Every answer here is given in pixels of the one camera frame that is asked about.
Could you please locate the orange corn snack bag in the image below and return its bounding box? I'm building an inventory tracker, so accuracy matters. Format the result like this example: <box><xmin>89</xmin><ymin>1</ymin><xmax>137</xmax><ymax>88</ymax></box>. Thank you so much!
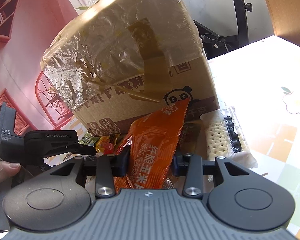
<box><xmin>114</xmin><ymin>99</ymin><xmax>190</xmax><ymax>192</ymax></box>

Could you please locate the white cracker packet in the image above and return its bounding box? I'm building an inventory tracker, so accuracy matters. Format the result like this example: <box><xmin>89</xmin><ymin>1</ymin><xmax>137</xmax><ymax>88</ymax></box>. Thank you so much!
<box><xmin>200</xmin><ymin>108</ymin><xmax>258</xmax><ymax>168</ymax></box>

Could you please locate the yellow snack packet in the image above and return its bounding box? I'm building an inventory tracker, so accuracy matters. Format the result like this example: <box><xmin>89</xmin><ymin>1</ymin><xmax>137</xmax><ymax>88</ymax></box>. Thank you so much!
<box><xmin>95</xmin><ymin>133</ymin><xmax>121</xmax><ymax>155</ymax></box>

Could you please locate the floral checkered tablecloth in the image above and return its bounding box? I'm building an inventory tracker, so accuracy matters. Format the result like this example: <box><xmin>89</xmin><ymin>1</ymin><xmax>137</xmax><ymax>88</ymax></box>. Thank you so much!
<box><xmin>0</xmin><ymin>35</ymin><xmax>300</xmax><ymax>240</ymax></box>

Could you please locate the printed room backdrop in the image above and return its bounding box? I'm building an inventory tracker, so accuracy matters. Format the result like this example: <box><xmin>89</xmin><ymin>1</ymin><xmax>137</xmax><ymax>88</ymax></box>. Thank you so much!
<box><xmin>0</xmin><ymin>0</ymin><xmax>89</xmax><ymax>129</ymax></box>

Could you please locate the plastic-covered cardboard box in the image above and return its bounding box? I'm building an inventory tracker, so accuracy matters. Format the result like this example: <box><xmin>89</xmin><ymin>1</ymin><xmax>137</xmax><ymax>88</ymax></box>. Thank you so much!
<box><xmin>40</xmin><ymin>0</ymin><xmax>219</xmax><ymax>136</ymax></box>

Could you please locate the exercise bike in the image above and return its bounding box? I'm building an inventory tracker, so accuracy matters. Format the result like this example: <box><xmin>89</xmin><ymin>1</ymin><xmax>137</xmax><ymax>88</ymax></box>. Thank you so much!
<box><xmin>183</xmin><ymin>0</ymin><xmax>253</xmax><ymax>59</ymax></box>

